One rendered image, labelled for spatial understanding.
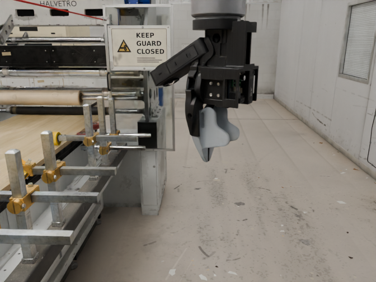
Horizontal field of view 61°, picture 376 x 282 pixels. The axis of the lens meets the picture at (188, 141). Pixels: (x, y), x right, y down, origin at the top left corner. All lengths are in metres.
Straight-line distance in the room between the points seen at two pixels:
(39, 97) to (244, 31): 2.55
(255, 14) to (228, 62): 8.51
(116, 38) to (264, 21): 6.72
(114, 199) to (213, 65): 2.71
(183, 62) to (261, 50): 8.50
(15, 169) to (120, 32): 1.61
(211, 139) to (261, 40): 8.51
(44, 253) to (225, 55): 1.16
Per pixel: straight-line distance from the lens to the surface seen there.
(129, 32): 2.57
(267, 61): 9.02
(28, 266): 1.39
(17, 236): 1.08
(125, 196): 3.07
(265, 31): 8.99
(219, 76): 0.44
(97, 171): 1.46
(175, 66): 0.50
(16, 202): 1.26
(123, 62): 2.59
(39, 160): 1.83
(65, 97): 2.80
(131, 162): 2.93
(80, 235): 2.51
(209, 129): 0.48
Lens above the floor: 1.49
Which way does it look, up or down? 17 degrees down
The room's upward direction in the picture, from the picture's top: straight up
